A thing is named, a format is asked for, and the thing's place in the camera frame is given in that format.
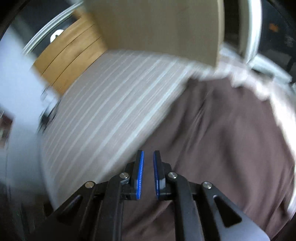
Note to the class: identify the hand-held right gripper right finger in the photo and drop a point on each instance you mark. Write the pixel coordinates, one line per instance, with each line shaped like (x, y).
(157, 176)

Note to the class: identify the brown garment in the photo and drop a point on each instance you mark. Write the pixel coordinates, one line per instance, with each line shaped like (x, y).
(219, 139)

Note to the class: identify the pink plaid blanket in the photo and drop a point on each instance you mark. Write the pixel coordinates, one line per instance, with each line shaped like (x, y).
(115, 104)

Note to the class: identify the light wooden board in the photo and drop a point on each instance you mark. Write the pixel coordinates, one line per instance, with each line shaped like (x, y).
(150, 27)

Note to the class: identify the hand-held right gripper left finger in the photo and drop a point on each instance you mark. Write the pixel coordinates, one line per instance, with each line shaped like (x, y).
(140, 176)

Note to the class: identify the pine plank panel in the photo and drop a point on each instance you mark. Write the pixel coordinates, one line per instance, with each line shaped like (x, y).
(69, 60)

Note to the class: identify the white window frame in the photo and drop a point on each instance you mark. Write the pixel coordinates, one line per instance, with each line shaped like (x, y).
(251, 30)

